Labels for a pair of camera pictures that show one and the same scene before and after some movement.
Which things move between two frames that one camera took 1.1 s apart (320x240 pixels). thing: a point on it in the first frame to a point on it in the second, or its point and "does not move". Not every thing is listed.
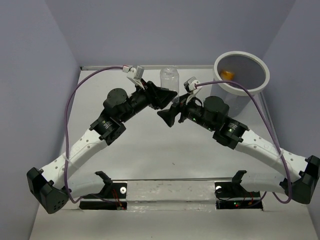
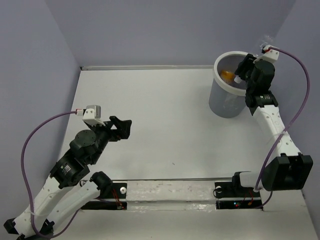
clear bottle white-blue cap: x=169 y=76 to x=267 y=41
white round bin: x=249 y=70 does not move
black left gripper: x=157 y=97 to x=123 y=131
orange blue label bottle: x=228 y=76 does not move
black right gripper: x=169 y=115 to x=247 y=63
